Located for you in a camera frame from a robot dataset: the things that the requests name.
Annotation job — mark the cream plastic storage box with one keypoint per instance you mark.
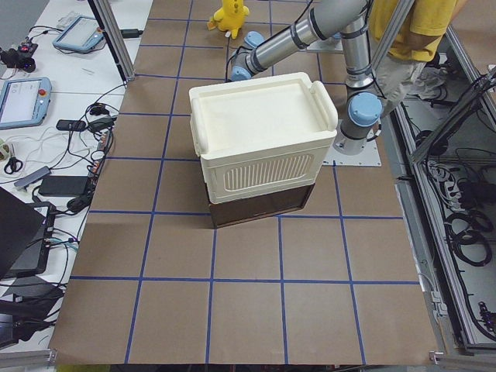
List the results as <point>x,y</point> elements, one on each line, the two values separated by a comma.
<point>261,136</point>

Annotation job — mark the black power adapter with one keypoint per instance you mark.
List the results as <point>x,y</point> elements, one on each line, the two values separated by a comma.
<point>63,186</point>

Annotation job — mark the blue teach pendant near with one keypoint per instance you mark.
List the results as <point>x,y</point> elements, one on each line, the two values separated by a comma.
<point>24,102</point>

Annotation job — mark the yellow plush dinosaur toy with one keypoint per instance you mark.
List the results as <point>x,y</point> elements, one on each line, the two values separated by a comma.
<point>230,17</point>

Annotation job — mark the blue teach pendant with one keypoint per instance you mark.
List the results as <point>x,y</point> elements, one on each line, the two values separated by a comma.
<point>24,102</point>
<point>81,36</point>

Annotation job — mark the person in yellow shirt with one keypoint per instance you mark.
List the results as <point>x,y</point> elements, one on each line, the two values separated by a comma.
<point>413,47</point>

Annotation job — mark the black laptop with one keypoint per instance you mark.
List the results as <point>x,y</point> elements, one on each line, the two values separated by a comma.
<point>25,232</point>

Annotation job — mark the aluminium frame post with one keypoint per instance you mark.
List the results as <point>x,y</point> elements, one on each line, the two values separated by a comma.
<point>105,18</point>

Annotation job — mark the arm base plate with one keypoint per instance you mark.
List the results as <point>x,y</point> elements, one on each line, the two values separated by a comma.
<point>356,155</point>

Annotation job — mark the cardboard hang tag on plush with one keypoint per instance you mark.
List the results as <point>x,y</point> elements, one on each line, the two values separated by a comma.
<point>211,25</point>

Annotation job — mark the dark brown wooden drawer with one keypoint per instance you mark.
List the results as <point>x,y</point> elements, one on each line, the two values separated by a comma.
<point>234,212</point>

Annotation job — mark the blue teach pendant far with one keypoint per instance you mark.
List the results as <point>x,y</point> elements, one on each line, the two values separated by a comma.
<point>81,36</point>

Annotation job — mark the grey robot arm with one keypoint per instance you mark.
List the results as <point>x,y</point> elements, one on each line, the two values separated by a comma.
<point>350,20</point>

